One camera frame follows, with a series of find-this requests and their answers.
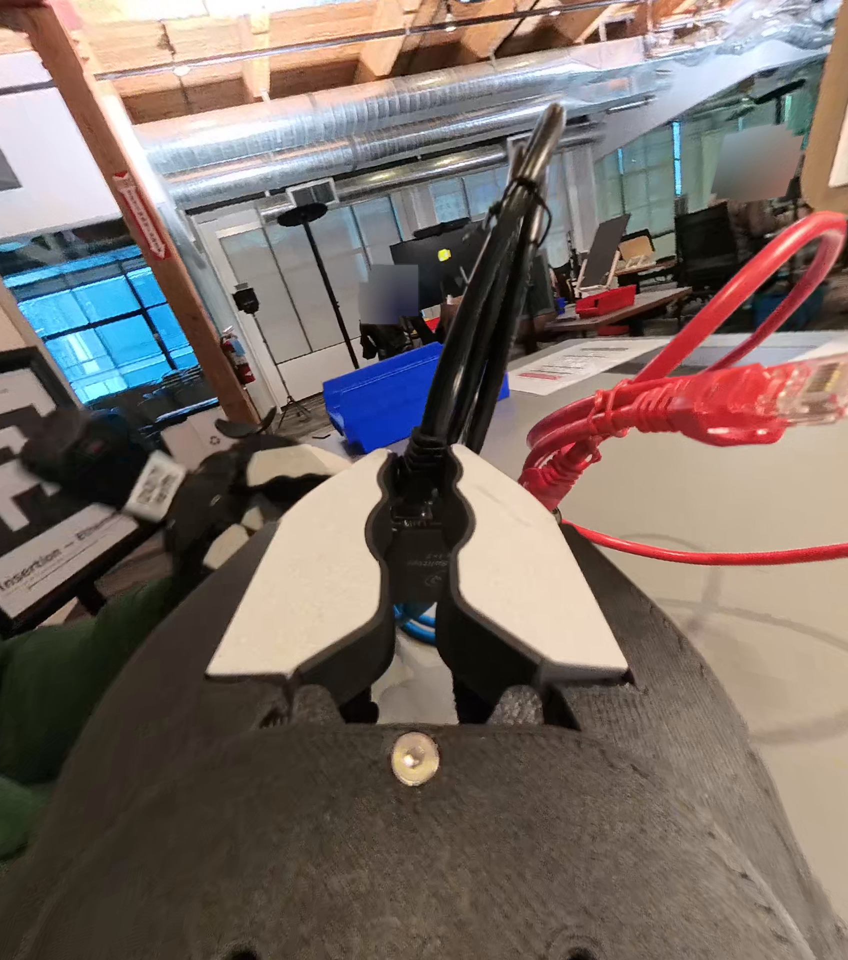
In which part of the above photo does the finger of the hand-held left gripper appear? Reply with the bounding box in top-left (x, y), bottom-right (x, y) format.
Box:
top-left (199, 507), bottom-right (278, 579)

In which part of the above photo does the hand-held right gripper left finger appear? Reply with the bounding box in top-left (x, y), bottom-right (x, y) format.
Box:
top-left (205, 450), bottom-right (400, 687)

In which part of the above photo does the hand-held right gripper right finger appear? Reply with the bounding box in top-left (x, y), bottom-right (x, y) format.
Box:
top-left (436, 443), bottom-right (631, 684)

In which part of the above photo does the blue ethernet cable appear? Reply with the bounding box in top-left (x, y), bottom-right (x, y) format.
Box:
top-left (399, 600), bottom-right (440, 643)

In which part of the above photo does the black ethernet adapter hub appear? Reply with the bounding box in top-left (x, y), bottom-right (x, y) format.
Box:
top-left (387, 495), bottom-right (455, 631)

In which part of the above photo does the blue plastic bin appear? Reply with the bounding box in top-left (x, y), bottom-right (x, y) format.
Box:
top-left (322, 342), bottom-right (512, 454)

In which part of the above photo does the red ethernet cable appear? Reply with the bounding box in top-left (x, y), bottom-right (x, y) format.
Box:
top-left (517, 210), bottom-right (848, 567)

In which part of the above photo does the black ethernet cable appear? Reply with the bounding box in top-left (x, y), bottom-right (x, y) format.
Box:
top-left (402, 102), bottom-right (568, 489)

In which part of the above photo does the person's left forearm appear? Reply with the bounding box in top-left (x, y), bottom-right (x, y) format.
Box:
top-left (0, 578), bottom-right (193, 789)

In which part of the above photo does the framed printed tag board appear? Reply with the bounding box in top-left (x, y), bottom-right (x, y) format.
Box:
top-left (0, 348), bottom-right (163, 634)

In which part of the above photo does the red fire extinguisher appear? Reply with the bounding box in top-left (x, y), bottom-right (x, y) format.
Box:
top-left (222, 327), bottom-right (256, 388)

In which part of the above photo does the printed paper sheet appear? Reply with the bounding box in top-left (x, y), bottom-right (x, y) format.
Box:
top-left (507, 338), bottom-right (673, 399)

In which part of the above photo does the red plastic bin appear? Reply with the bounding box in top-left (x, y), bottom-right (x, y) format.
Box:
top-left (574, 285), bottom-right (638, 316)

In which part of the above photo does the black disc lamp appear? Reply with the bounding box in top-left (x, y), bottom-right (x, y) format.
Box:
top-left (277, 203), bottom-right (362, 373)

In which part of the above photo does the black monitor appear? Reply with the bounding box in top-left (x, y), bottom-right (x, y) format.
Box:
top-left (391, 218), bottom-right (493, 309)

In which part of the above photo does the silver air duct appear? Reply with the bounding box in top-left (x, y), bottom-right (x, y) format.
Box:
top-left (132, 38), bottom-right (815, 211)

